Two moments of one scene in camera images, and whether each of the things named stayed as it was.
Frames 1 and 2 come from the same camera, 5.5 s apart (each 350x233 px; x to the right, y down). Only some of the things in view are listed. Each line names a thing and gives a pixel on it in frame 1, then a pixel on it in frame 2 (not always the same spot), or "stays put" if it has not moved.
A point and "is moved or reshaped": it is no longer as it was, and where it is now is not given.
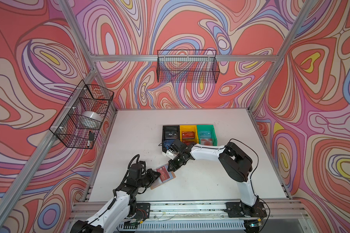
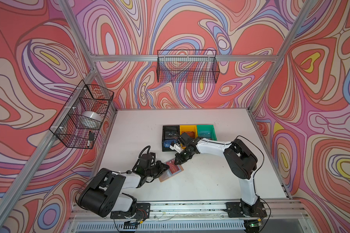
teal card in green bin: x=205 y=133 stays put
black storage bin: x=170 y=134 stays put
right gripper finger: x=173 y=166 → x=180 y=158
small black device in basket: x=92 y=136 stays put
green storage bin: x=207 y=135 stays put
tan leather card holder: x=165 y=176 is moved or reshaped
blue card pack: x=167 y=142 stays put
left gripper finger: x=153 y=174 → x=163 y=167
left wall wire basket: x=78 y=125 stays put
